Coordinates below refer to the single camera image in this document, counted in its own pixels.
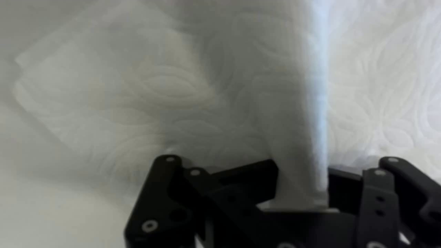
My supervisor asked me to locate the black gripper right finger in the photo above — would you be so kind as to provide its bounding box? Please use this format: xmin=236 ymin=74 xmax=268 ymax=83
xmin=327 ymin=155 xmax=441 ymax=248

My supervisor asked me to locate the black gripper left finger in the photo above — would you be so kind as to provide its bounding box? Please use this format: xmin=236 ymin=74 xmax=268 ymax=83
xmin=125 ymin=152 xmax=280 ymax=248

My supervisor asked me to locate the white paper napkin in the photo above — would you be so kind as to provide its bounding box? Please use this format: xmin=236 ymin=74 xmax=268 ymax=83
xmin=14 ymin=0 xmax=441 ymax=209

